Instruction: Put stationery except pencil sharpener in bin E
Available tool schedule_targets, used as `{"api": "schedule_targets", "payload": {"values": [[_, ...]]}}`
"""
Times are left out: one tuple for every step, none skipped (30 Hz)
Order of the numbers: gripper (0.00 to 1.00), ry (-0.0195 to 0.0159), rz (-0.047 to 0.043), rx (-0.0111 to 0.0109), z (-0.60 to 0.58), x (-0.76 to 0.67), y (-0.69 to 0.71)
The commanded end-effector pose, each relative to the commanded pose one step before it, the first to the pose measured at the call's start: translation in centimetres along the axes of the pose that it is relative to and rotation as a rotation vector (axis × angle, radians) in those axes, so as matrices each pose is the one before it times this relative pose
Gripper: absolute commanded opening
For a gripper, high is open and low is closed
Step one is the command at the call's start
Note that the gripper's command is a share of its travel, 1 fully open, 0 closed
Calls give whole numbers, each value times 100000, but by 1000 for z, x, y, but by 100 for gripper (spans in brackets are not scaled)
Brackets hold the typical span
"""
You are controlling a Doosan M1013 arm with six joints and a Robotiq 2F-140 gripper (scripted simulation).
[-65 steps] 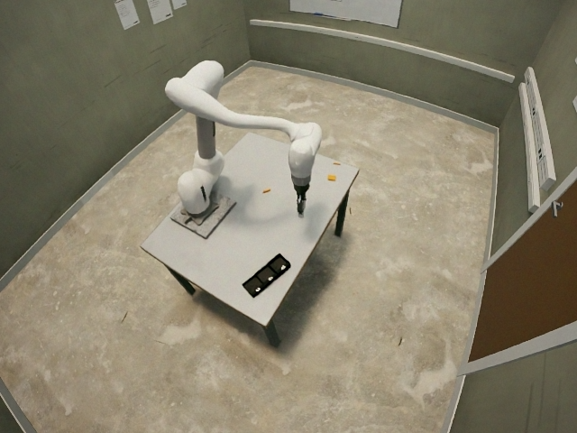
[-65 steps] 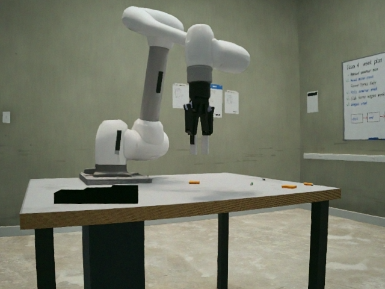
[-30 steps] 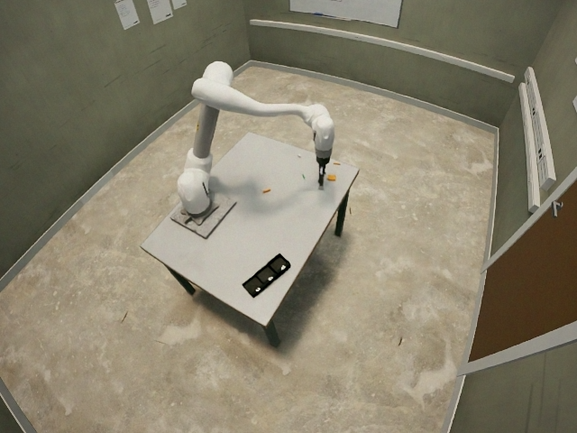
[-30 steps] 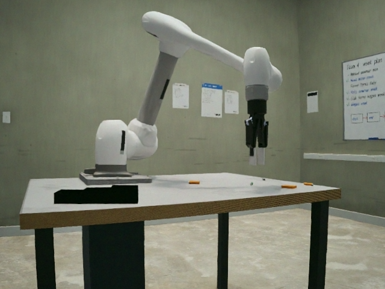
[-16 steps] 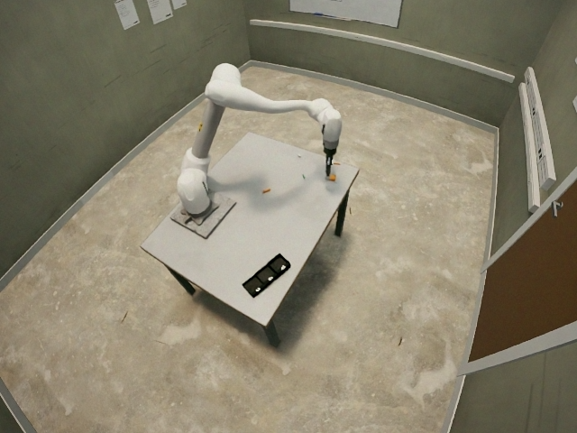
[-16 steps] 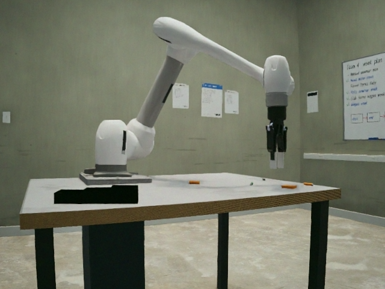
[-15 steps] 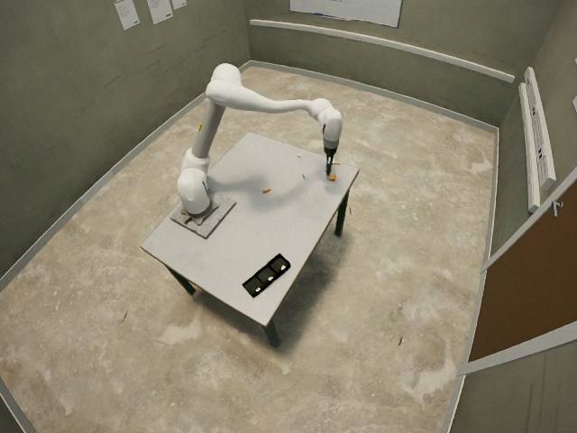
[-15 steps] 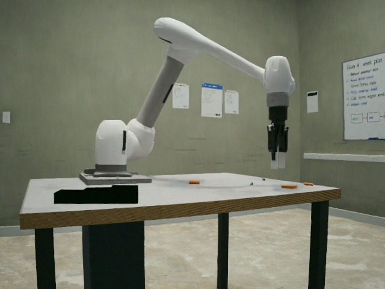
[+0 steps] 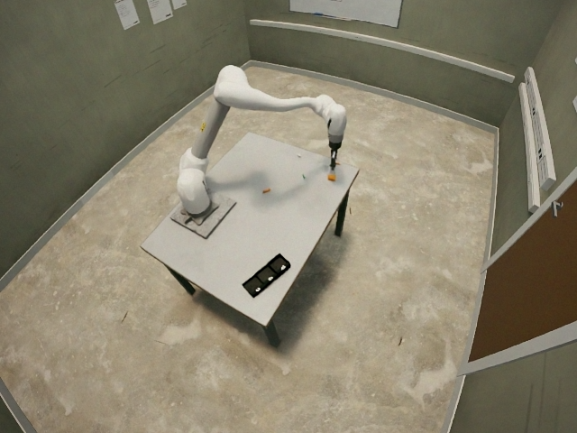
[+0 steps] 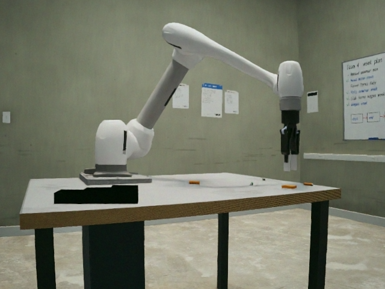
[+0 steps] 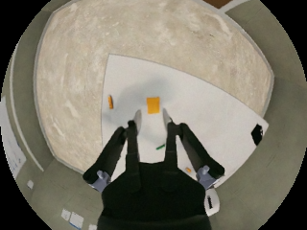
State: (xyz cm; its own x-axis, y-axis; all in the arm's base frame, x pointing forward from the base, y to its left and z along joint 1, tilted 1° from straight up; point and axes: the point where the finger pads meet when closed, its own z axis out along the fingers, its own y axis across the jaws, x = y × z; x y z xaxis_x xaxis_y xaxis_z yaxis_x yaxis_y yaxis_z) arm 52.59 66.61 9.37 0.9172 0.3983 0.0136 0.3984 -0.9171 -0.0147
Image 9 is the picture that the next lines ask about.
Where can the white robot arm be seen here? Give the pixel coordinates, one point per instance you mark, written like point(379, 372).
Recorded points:
point(232, 90)

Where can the black three-compartment tray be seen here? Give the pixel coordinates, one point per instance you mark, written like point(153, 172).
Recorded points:
point(262, 278)

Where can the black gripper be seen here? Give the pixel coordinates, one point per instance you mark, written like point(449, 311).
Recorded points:
point(334, 149)

